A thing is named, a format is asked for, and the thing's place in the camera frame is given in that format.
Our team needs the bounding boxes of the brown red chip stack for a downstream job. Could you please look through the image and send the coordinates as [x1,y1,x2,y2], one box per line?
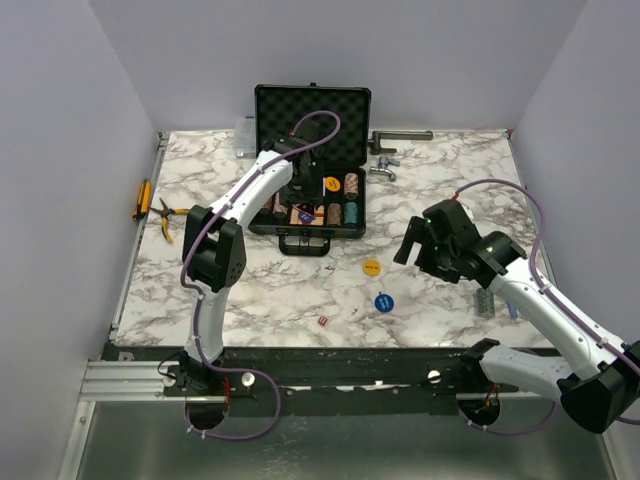
[326,203,342,227]

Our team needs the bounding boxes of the yellow round button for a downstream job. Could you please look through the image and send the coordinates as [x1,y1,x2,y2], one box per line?
[362,259,381,276]

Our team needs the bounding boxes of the blue round button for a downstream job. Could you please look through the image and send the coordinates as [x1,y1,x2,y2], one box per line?
[374,292,395,313]
[298,210,315,224]

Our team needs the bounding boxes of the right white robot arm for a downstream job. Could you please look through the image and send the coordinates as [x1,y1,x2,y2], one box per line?
[393,199,639,434]

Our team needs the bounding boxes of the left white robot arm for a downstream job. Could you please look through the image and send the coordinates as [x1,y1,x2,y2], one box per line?
[180,110,341,395]

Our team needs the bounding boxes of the black poker set case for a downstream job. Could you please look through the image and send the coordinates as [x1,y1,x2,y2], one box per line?
[249,83,371,256]

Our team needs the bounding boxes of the yellow big blind button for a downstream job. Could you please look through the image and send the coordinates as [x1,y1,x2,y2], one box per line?
[324,176,342,193]

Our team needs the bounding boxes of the grey green chip stack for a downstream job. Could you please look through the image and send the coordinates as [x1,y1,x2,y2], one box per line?
[475,288,495,318]

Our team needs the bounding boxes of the blue round button in case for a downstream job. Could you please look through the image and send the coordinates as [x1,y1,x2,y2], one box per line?
[298,210,315,224]

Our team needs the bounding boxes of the orange playing card deck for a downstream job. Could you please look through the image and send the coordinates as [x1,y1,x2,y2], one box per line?
[289,204,325,226]

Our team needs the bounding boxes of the brown chip stack far left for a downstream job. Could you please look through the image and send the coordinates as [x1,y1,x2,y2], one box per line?
[259,197,274,216]

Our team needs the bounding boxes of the clear plastic organizer box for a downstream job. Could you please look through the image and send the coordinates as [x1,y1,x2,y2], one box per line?
[234,116,256,159]

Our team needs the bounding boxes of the blue pen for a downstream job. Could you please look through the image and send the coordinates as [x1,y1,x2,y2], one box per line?
[506,303,518,320]

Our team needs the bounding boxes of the silver metal tap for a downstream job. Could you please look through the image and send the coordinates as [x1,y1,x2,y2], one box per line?
[369,155,400,182]

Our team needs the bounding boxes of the orange black utility knife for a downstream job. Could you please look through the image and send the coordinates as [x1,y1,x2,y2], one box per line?
[132,179,152,221]

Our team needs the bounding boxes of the grey metal door handle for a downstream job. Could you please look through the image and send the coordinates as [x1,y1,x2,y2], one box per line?
[367,130,434,155]

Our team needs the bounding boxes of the yellow handled pliers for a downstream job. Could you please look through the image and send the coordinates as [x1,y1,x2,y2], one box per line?
[150,198,189,244]

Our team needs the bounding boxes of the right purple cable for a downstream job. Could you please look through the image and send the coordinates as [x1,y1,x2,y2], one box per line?
[453,179,640,436]

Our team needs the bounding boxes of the purple cable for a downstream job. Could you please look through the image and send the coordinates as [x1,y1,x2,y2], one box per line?
[179,110,342,442]
[453,179,640,436]

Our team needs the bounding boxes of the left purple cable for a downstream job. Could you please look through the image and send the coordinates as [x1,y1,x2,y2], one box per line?
[179,110,342,442]

